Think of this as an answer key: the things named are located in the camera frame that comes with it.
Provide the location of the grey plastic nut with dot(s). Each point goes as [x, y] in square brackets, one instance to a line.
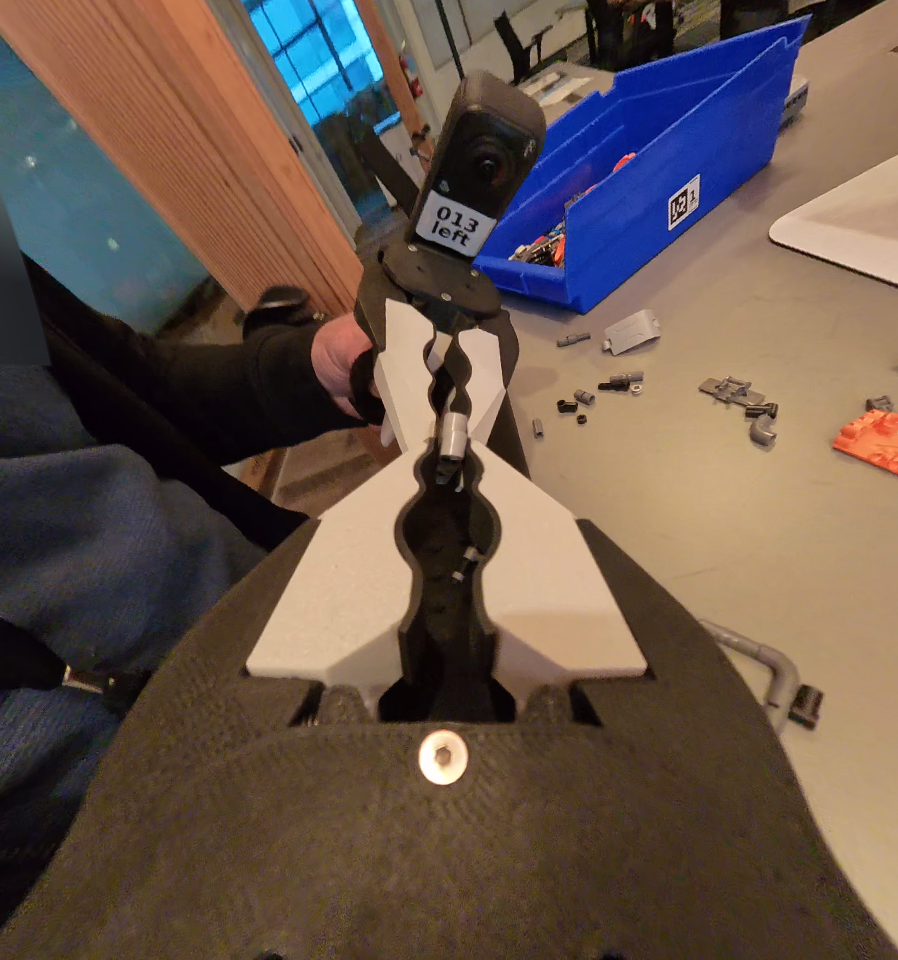
[453, 435]

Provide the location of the pile of small plastic parts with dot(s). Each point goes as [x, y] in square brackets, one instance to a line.
[543, 247]

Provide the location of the flat grey bracket piece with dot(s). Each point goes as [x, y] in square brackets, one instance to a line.
[726, 390]

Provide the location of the small black connector piece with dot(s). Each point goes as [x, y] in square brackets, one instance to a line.
[762, 410]

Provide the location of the black pipe clip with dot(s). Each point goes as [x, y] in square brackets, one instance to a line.
[806, 709]

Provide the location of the small dark grey pin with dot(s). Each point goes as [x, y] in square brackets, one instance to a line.
[573, 340]

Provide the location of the blue plastic bin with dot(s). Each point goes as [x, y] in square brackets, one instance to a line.
[644, 225]

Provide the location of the black and grey connector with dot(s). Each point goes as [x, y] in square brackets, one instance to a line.
[621, 382]

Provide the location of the wooden post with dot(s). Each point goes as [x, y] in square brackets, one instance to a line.
[194, 150]

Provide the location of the person's left hand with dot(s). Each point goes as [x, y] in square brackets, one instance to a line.
[336, 360]

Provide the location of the bent grey plastic pipe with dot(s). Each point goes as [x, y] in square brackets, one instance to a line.
[775, 664]

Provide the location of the black jacket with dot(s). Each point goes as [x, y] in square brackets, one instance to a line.
[216, 487]

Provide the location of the small grey elbow piece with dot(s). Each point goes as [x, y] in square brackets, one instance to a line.
[762, 433]

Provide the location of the blue paned window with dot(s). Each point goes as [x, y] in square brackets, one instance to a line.
[321, 52]

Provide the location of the black chair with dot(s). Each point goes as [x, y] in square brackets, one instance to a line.
[522, 45]

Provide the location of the dark grey beam connector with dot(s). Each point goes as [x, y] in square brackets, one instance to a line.
[879, 403]

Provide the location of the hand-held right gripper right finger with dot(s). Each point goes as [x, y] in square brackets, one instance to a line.
[561, 592]

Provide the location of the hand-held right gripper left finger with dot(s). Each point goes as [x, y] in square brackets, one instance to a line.
[329, 585]

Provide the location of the light grey plastic cover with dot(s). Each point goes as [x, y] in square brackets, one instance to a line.
[630, 330]

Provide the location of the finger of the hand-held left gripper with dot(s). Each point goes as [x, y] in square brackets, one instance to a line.
[486, 375]
[400, 367]

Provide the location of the white stand with arms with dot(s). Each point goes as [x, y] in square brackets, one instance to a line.
[854, 225]

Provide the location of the orange plastic part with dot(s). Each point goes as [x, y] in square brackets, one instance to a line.
[880, 446]

